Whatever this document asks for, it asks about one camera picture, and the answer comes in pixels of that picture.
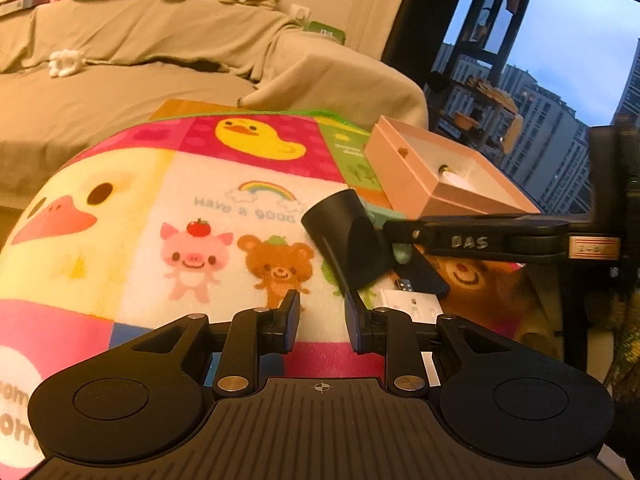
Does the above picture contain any teal plastic tool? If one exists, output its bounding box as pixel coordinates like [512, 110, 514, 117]
[362, 200, 413, 264]

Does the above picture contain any white round cream jar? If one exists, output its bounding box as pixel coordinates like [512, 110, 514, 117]
[438, 165, 475, 193]

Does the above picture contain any small white usb charger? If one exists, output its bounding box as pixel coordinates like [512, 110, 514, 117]
[374, 289, 442, 324]

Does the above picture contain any black curved plastic holder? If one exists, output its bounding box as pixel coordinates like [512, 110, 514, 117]
[302, 188, 394, 292]

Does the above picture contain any colourful cartoon play mat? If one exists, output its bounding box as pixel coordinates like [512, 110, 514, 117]
[1, 112, 410, 479]

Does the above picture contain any pink cardboard gift box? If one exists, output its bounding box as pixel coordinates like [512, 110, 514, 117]
[364, 116, 538, 219]

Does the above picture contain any black metal balcony shelf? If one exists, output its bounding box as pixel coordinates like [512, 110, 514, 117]
[424, 0, 529, 164]

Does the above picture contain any green digital clock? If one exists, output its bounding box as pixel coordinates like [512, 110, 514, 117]
[304, 21, 346, 44]

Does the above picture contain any beige covered sofa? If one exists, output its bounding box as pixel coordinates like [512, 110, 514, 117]
[1, 0, 427, 209]

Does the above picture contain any small white plush toy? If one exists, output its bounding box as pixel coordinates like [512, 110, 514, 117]
[49, 49, 86, 78]

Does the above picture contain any white wall socket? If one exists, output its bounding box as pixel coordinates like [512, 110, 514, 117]
[288, 3, 311, 28]

